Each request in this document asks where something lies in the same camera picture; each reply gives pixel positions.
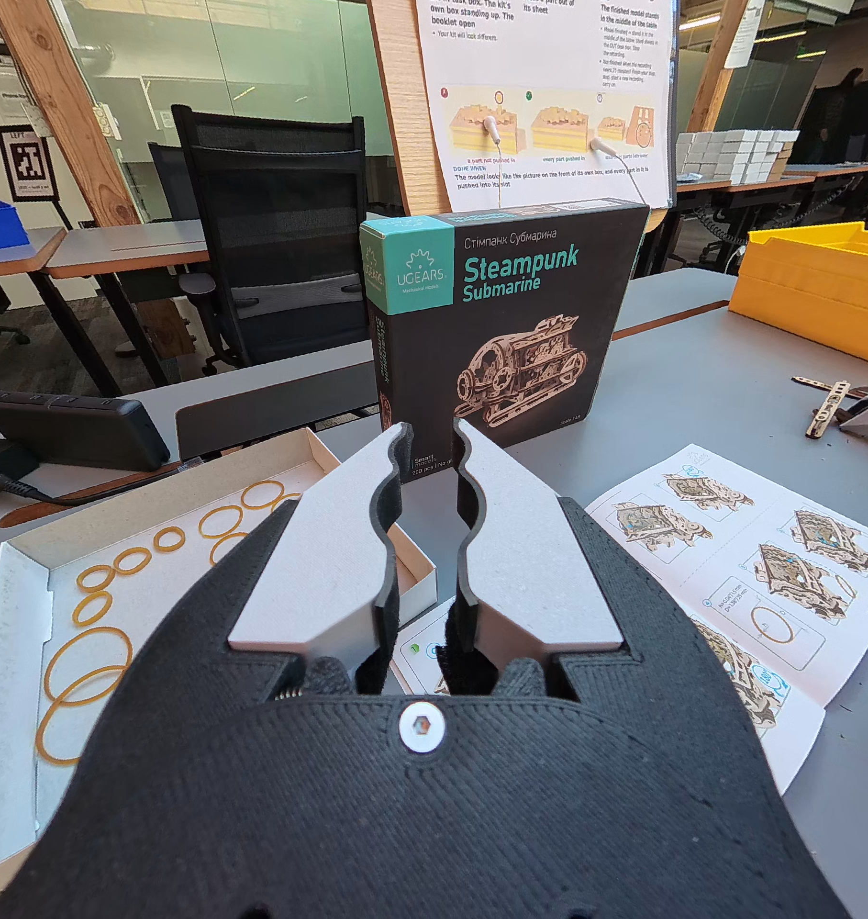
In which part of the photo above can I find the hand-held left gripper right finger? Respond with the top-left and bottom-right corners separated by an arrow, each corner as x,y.
434,418 -> 625,696

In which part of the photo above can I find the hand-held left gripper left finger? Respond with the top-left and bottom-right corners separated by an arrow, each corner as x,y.
227,422 -> 415,696

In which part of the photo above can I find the light wooden model part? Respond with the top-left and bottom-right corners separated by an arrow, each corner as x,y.
806,379 -> 853,439

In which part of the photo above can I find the grey desk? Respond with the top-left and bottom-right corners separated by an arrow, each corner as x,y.
0,267 -> 868,919

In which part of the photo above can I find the yellow plastic bin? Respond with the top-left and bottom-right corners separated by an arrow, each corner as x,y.
728,223 -> 868,370

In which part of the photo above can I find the white cardboard tray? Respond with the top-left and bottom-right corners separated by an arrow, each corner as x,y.
0,427 -> 438,891

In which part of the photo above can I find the illustrated instruction booklet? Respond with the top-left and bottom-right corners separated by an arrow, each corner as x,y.
389,444 -> 868,794

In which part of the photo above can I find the group of tan rubber bands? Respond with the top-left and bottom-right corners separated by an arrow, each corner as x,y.
34,480 -> 302,765

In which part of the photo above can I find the long wood-edged table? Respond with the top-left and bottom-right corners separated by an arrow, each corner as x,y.
674,164 -> 868,274

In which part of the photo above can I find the black model kit box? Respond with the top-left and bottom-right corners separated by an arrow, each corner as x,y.
358,200 -> 652,483

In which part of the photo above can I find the black power strip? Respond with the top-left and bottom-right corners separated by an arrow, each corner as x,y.
0,391 -> 171,472

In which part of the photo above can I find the stack of white boxes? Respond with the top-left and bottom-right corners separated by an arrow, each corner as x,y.
674,129 -> 801,184

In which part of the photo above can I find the black mesh office chair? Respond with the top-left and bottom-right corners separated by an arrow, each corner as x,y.
170,104 -> 370,367

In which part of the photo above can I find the grey office table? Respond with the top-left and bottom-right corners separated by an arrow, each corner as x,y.
45,219 -> 212,367
0,226 -> 122,397

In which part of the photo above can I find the white paper notice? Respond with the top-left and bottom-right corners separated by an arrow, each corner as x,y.
723,0 -> 761,70

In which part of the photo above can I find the dark office chair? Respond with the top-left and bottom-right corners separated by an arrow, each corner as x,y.
147,141 -> 198,222

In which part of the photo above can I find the white instruction poster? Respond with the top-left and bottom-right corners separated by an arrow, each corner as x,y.
423,0 -> 675,213

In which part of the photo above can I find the wooden poster board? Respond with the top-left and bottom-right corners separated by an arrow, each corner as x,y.
366,0 -> 679,216

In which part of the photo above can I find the black and white marker sign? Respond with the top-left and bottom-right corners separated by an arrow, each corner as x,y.
0,124 -> 60,202

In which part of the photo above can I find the slanted wooden beam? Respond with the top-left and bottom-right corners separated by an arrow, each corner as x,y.
0,0 -> 198,360

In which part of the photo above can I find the black coiled cable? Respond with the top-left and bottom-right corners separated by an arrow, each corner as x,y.
692,208 -> 742,268

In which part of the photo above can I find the wooden post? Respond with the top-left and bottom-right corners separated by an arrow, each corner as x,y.
685,0 -> 752,134

